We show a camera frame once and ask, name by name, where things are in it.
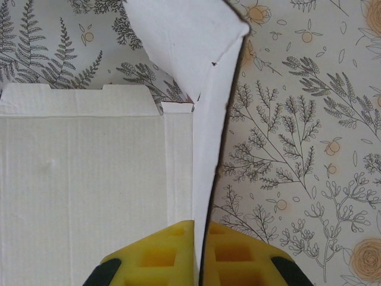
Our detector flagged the pink cloth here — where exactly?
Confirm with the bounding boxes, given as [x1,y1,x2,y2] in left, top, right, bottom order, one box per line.
[0,0,252,286]

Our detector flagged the floral patterned tablecloth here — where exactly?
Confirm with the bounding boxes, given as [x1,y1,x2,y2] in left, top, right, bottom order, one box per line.
[0,0,381,286]

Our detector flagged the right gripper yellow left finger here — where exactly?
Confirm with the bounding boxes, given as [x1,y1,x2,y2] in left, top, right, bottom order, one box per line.
[83,219,197,286]

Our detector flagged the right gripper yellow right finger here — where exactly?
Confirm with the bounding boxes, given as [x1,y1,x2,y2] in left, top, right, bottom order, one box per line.
[202,222,312,286]

